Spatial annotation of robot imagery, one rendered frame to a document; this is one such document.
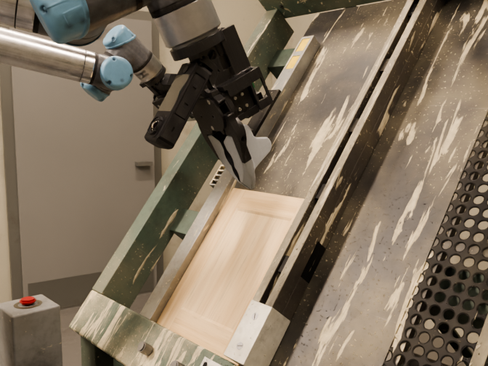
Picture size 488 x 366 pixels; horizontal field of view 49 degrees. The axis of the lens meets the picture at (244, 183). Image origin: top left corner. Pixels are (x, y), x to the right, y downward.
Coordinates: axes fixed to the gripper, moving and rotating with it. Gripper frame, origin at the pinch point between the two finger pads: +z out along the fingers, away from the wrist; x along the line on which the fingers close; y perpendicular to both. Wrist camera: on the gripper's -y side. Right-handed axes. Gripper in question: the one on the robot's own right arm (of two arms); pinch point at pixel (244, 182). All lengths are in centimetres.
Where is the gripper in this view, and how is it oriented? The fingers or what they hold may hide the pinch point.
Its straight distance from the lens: 74.6
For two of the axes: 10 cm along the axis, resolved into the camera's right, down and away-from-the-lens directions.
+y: 7.4, -5.2, 4.3
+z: 3.8, 8.5, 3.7
